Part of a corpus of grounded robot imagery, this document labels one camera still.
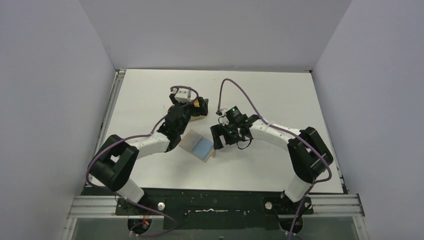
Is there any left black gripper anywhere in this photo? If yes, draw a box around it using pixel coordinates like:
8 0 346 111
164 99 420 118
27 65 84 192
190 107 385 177
170 94 207 136

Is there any beige card holder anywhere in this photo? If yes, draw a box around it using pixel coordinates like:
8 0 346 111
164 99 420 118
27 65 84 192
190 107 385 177
178 129 216 163

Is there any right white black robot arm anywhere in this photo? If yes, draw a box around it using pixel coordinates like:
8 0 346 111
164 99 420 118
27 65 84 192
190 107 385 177
210 106 334 214

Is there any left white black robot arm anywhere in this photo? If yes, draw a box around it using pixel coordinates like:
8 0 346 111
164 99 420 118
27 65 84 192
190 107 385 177
86 93 209 215

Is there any oval beige tray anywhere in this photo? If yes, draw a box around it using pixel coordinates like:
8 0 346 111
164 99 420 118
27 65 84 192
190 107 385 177
167 104 206 122

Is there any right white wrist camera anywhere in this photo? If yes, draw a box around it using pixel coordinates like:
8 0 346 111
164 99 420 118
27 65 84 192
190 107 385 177
216 108 229 126

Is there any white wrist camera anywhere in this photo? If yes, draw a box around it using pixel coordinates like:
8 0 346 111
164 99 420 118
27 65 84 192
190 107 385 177
216 108 229 126
174 88 192 104

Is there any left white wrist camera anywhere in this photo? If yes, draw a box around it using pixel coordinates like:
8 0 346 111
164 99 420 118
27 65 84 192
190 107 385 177
174 88 192 104

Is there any black wire loop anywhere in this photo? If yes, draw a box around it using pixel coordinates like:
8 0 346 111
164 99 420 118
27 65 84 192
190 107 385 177
236 134 254 151

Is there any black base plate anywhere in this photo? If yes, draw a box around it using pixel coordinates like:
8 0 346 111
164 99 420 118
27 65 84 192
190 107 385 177
115 188 314 232

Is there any aluminium frame rail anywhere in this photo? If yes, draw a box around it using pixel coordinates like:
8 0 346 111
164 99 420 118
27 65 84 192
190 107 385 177
95 69 127 152

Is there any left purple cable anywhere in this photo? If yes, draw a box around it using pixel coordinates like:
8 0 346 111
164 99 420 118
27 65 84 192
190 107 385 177
85 85 200 188

